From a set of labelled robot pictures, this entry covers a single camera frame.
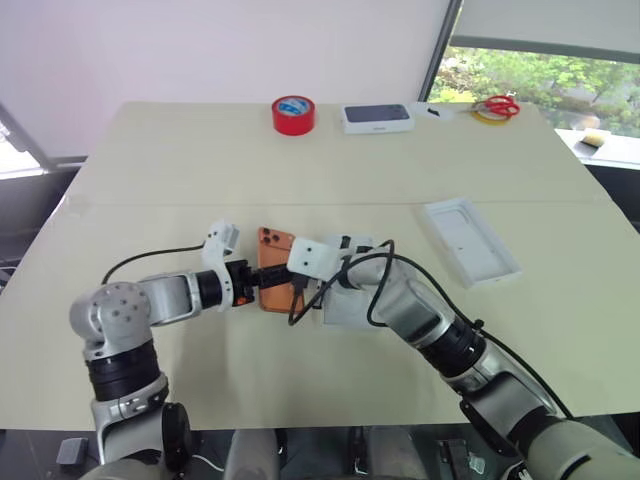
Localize red handled scissors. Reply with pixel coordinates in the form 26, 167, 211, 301
471, 94, 522, 120

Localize white card with black piece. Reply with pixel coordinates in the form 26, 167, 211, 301
410, 101, 455, 122

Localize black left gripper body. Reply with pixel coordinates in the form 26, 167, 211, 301
230, 259, 255, 308

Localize black window pillar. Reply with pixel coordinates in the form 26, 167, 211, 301
416, 0, 464, 104

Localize white window sill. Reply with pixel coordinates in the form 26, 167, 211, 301
553, 127, 640, 162

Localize white phone box lid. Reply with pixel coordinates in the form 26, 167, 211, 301
422, 196, 524, 291

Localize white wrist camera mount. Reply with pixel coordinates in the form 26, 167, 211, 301
286, 238, 347, 282
200, 217, 247, 314

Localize white box with phone print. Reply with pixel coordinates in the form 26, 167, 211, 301
340, 102, 417, 136

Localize white roller blind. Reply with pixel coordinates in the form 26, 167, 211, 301
451, 0, 640, 65

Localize yellow tape roll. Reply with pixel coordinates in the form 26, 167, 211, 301
474, 106, 507, 126

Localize white phone box base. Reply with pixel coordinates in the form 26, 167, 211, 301
321, 233, 377, 330

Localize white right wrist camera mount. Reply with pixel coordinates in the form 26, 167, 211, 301
286, 238, 347, 282

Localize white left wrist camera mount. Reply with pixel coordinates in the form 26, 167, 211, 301
200, 217, 247, 314

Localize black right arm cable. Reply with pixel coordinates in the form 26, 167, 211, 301
286, 239, 574, 419

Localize grey block under table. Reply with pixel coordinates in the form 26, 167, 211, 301
55, 437, 90, 469

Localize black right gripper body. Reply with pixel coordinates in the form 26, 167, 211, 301
288, 272, 324, 302

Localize orange smartphone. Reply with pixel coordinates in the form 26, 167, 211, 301
256, 226, 307, 316

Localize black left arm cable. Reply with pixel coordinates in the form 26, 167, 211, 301
100, 240, 208, 286

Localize grey rounded shape under table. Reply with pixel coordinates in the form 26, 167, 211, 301
223, 428, 282, 480

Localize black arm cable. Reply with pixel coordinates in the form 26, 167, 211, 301
100, 240, 208, 286
286, 239, 574, 419

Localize grey window frame bar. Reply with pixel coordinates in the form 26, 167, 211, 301
0, 101, 52, 175

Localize red tape roll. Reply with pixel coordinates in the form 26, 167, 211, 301
271, 95, 318, 137

